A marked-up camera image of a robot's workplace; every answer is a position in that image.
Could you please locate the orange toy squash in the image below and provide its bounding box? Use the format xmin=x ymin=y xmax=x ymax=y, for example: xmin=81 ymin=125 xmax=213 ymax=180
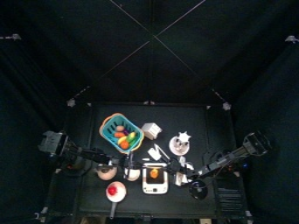
xmin=148 ymin=167 xmax=160 ymax=179

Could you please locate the white toy cup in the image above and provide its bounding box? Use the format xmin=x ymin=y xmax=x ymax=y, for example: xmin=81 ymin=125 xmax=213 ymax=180
xmin=122 ymin=167 xmax=141 ymax=182

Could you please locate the white toy bottle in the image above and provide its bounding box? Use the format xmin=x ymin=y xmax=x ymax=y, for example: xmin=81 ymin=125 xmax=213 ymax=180
xmin=173 ymin=171 xmax=188 ymax=187

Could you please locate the white toy spatula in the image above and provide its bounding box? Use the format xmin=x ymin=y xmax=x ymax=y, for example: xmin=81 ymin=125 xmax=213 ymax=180
xmin=153 ymin=143 xmax=172 ymax=161

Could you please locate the white round plate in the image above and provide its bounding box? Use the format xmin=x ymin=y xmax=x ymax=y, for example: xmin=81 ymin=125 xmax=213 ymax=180
xmin=168 ymin=136 xmax=192 ymax=157

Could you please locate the beige toy pot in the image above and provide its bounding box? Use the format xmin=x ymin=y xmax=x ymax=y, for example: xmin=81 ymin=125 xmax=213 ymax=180
xmin=94 ymin=164 xmax=117 ymax=181

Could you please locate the green toy vegetable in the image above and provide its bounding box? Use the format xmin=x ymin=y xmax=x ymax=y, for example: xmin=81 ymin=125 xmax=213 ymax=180
xmin=125 ymin=131 xmax=137 ymax=144

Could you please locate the red toy strawberry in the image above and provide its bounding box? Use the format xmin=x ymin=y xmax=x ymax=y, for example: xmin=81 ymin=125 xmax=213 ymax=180
xmin=106 ymin=185 xmax=118 ymax=197

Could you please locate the white frying pan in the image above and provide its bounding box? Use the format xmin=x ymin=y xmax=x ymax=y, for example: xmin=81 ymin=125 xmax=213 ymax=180
xmin=105 ymin=180 xmax=126 ymax=220

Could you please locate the black round lid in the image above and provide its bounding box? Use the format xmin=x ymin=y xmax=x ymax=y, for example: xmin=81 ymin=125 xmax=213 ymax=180
xmin=188 ymin=179 xmax=209 ymax=201

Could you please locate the white spiky toy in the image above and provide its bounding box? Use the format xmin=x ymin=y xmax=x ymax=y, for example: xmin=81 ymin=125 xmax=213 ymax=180
xmin=176 ymin=130 xmax=192 ymax=145

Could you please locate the white toy toaster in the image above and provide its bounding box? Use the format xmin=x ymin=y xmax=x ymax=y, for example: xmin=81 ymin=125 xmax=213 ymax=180
xmin=140 ymin=122 xmax=164 ymax=140

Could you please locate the teal basket with orange rim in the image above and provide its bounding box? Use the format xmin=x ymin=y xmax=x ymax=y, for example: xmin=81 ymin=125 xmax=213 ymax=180
xmin=97 ymin=112 xmax=145 ymax=153

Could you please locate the thin crossing cord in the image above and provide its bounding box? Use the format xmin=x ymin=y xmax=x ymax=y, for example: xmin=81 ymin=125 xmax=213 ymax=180
xmin=70 ymin=0 xmax=206 ymax=102
xmin=107 ymin=0 xmax=226 ymax=103

